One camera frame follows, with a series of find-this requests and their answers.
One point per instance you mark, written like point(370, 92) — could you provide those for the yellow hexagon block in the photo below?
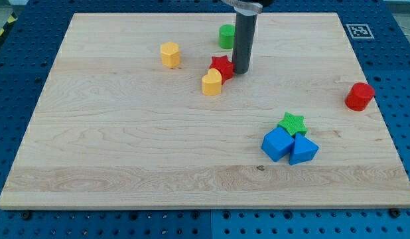
point(170, 54)

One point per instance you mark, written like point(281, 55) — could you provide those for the light wooden board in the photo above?
point(115, 129)

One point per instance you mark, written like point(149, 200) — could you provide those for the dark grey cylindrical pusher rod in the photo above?
point(243, 42)

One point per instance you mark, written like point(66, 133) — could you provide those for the yellow heart block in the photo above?
point(212, 82)

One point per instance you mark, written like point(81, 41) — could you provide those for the green star block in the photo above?
point(293, 124)

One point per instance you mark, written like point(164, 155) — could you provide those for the blue cube block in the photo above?
point(277, 143)

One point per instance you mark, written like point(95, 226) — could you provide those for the silver clamp above rod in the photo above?
point(248, 7)

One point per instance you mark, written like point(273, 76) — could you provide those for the green cylinder block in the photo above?
point(226, 36)

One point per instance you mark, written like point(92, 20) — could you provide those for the blue triangle block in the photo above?
point(303, 150)

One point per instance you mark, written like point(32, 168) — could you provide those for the red cylinder block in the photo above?
point(359, 96)

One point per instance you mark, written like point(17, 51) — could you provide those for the red star block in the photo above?
point(224, 66)

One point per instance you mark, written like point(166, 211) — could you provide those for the white fiducial marker tag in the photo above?
point(359, 31)

